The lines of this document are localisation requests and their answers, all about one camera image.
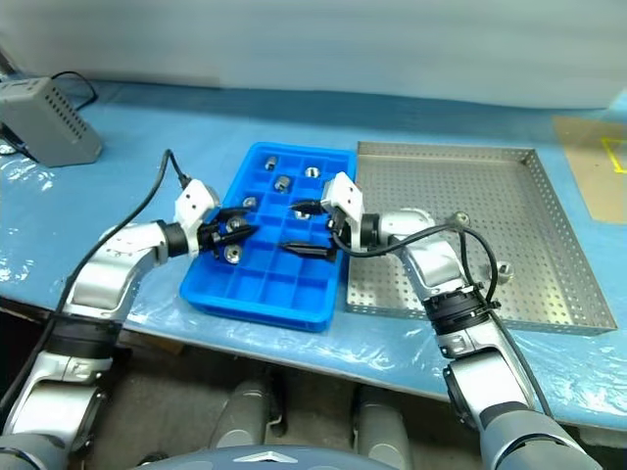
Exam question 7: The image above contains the thin black power box cable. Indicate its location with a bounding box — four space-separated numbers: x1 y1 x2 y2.
50 70 100 107

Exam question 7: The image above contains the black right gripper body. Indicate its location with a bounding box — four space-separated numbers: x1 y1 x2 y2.
326 207 355 252

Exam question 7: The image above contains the dark blue robot torso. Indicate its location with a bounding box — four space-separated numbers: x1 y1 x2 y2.
139 443 376 470

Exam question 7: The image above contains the brown cardboard sheet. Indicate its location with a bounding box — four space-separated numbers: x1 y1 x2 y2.
552 114 627 227

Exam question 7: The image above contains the yellow tape marking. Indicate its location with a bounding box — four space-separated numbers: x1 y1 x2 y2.
601 136 627 175

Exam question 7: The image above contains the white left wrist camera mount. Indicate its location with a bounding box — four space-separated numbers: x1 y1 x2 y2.
174 179 219 257

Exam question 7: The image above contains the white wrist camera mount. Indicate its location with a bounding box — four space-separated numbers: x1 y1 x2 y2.
320 171 366 247
174 179 219 257

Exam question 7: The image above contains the grey vented power box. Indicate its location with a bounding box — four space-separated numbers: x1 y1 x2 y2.
0 75 105 169

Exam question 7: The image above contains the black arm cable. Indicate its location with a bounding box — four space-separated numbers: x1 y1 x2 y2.
329 222 557 423
0 148 195 418

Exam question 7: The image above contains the perforated steel tray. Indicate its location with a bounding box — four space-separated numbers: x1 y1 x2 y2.
345 140 619 337

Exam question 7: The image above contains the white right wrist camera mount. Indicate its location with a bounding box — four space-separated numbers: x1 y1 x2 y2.
320 171 366 247

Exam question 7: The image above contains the grey rounded robot leg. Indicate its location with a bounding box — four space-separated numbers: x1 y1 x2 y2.
210 377 284 449
351 385 413 470

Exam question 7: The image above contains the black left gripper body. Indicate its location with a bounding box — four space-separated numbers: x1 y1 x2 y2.
197 220 225 260

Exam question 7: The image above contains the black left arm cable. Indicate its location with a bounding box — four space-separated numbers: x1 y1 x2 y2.
0 148 195 418

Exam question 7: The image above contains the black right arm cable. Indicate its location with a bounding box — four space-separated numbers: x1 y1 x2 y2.
329 222 557 423

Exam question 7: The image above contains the blue compartment plastic tray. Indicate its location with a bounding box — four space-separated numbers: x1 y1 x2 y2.
178 141 356 335

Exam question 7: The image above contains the thick black power box cable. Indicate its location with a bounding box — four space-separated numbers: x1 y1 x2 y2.
0 120 39 162

